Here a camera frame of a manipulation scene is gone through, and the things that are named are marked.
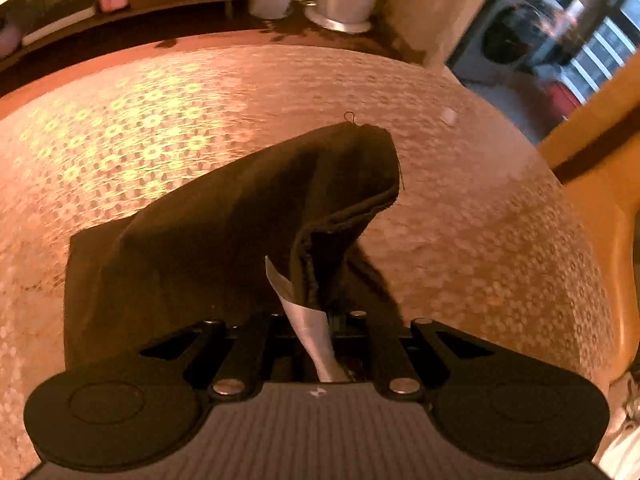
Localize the lavender round ornament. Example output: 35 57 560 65
0 23 22 58

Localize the dark olive garment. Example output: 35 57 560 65
64 122 404 370

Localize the dark wooden low cabinet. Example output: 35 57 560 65
1 0 247 94

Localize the white flat book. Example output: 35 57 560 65
22 6 96 47

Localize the white lace floral tablecloth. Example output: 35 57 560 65
1 44 614 479

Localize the white garment care label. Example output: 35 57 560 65
265 257 349 382

